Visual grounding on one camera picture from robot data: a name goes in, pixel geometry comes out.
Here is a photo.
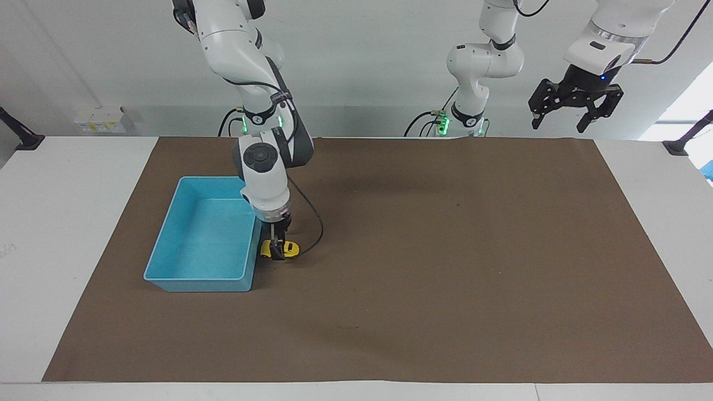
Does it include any light blue plastic bin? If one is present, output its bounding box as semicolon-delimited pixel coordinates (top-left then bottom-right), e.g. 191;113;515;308
143;176;263;294

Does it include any black cable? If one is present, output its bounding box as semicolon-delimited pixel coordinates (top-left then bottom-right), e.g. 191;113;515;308
632;0;713;66
403;86;461;138
512;0;553;18
217;107;246;138
286;175;325;257

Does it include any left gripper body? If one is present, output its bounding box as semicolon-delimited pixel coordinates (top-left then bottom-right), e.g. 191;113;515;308
558;63;624;105

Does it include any white box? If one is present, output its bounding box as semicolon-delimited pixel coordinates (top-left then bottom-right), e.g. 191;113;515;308
73;106;127;134

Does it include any black stand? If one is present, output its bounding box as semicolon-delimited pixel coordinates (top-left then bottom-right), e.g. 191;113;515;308
662;109;713;157
0;106;46;151

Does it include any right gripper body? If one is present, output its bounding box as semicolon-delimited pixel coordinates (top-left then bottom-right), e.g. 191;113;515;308
260;214;293;239

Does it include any yellow toy beetle car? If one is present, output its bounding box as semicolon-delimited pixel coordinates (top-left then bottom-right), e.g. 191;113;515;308
260;239;301;261

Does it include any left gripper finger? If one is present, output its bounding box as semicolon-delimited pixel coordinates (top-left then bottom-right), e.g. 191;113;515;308
528;79;575;130
576;84;624;134

